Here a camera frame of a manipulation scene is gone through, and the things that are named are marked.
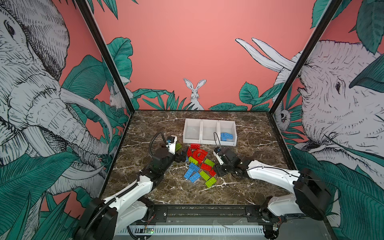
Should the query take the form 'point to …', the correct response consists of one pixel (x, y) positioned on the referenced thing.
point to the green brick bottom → (210, 182)
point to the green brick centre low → (204, 175)
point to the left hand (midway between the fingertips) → (181, 143)
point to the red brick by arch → (189, 152)
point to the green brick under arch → (192, 160)
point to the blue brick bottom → (230, 136)
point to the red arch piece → (199, 155)
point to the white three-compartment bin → (201, 131)
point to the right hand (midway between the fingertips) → (216, 166)
